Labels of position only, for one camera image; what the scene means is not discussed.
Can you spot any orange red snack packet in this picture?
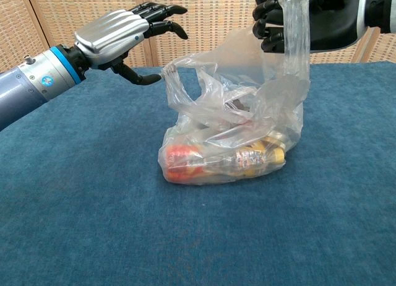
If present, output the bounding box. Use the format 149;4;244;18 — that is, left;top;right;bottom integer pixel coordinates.
165;144;207;183

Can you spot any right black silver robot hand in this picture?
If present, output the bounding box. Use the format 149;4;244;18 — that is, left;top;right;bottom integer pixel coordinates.
252;0;372;54

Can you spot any yellow capped drink bottle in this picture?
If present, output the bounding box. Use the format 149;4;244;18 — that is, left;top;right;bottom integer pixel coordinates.
200;144;286;179

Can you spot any woven wooden folding screen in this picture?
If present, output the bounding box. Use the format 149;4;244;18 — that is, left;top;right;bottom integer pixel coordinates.
0;0;396;73

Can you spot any blue carpet table cover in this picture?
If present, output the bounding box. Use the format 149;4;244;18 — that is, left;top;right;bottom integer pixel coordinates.
0;61;396;286

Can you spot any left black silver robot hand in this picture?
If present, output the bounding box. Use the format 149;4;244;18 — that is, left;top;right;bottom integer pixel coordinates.
74;1;189;86

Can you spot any clear plastic shopping bag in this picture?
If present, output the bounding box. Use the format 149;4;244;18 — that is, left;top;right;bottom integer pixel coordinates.
157;0;312;186

